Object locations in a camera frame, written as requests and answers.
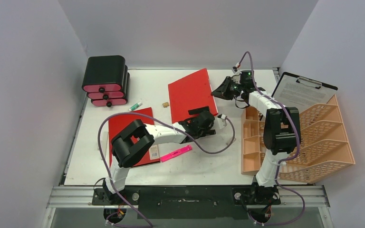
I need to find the thin red folder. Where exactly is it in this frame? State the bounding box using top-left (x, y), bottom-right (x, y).
top-left (168, 68), bottom-right (218, 123)

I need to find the black clipboard with paper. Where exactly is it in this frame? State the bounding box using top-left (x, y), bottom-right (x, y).
top-left (272, 72), bottom-right (338, 112)

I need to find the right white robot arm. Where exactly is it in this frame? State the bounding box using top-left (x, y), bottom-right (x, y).
top-left (211, 71), bottom-right (301, 204)

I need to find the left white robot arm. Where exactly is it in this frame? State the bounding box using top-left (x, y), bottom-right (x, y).
top-left (103, 107), bottom-right (216, 205)

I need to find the pink highlighter marker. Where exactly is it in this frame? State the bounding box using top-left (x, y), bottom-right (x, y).
top-left (160, 145), bottom-right (192, 162)

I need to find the thick red binder folder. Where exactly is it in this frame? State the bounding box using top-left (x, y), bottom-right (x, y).
top-left (108, 107), bottom-right (160, 168)

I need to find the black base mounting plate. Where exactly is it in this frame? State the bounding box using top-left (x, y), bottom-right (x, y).
top-left (91, 184), bottom-right (281, 220)

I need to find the white plastic ruler piece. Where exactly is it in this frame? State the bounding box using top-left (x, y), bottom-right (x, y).
top-left (100, 131), bottom-right (109, 159)

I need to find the orange plastic file organizer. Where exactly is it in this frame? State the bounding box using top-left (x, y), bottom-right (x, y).
top-left (241, 95), bottom-right (355, 184)

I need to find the black pink drawer unit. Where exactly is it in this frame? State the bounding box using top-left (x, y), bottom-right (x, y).
top-left (82, 55), bottom-right (130, 107)

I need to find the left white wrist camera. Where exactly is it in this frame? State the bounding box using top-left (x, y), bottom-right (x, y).
top-left (214, 114), bottom-right (227, 129)

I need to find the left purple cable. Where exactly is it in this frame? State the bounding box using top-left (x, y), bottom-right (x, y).
top-left (97, 112), bottom-right (236, 228)

